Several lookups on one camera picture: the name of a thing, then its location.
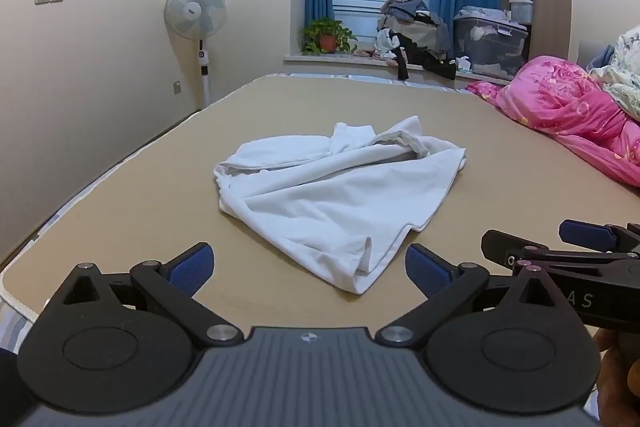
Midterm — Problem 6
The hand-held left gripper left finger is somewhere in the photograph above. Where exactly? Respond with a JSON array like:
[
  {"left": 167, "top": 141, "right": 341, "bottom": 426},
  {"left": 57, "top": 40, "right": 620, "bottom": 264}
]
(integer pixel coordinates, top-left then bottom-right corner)
[{"left": 44, "top": 243, "right": 246, "bottom": 351}]

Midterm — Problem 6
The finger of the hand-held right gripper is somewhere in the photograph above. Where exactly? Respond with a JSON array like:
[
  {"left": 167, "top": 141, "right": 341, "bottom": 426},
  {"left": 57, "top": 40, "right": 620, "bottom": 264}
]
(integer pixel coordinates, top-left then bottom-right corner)
[
  {"left": 481, "top": 230, "right": 552, "bottom": 267},
  {"left": 558, "top": 220, "right": 640, "bottom": 254}
]

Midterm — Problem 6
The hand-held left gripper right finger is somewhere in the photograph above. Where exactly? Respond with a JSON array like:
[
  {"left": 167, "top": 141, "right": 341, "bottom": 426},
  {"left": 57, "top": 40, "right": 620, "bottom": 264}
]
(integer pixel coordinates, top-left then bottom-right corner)
[{"left": 374, "top": 244, "right": 583, "bottom": 349}]

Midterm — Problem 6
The white shirt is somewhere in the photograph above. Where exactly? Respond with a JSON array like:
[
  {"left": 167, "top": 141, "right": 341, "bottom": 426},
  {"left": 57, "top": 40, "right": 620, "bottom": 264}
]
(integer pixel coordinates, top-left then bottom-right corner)
[{"left": 212, "top": 115, "right": 468, "bottom": 295}]

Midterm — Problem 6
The pile of clothes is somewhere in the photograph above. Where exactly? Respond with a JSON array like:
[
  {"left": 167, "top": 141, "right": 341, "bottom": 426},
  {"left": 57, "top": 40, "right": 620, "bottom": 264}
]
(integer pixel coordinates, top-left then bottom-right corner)
[{"left": 375, "top": 0, "right": 458, "bottom": 82}]

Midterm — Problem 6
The person's right hand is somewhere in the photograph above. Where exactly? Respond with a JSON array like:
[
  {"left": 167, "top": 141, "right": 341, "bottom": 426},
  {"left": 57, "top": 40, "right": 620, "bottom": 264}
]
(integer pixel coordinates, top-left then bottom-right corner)
[{"left": 594, "top": 327, "right": 640, "bottom": 427}]

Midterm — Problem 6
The pink floral quilt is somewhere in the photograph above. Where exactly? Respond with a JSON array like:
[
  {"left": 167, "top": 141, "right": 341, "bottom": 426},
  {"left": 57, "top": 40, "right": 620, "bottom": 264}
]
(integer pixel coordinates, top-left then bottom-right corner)
[{"left": 466, "top": 56, "right": 640, "bottom": 188}]

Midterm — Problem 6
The pale floral blanket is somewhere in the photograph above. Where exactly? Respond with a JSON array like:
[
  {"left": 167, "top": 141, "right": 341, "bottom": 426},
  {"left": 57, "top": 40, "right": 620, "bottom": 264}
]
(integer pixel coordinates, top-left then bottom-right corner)
[{"left": 589, "top": 26, "right": 640, "bottom": 124}]

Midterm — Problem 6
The clear plastic storage box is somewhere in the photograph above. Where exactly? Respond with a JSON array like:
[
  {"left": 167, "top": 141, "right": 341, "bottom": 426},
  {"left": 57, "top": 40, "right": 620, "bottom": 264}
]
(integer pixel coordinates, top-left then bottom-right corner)
[{"left": 452, "top": 7, "right": 530, "bottom": 79}]

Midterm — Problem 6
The window sill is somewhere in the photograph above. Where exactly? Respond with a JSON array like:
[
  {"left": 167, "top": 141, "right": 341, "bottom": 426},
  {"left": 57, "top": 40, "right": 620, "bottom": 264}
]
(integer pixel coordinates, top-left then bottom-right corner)
[{"left": 283, "top": 52, "right": 512, "bottom": 86}]

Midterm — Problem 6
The white shelf bin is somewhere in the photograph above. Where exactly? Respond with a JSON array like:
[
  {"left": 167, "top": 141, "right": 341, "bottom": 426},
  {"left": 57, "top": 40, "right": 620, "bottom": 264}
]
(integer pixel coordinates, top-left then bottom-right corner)
[{"left": 508, "top": 0, "right": 535, "bottom": 24}]

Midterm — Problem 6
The potted green plant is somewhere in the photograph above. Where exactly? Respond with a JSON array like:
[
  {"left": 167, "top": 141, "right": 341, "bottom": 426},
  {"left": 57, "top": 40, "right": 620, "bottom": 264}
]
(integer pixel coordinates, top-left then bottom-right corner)
[{"left": 299, "top": 19, "right": 359, "bottom": 56}]

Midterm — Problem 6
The white standing fan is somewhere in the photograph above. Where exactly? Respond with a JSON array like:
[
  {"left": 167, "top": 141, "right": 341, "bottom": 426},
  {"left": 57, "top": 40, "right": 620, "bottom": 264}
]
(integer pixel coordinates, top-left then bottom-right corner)
[{"left": 163, "top": 0, "right": 228, "bottom": 110}]

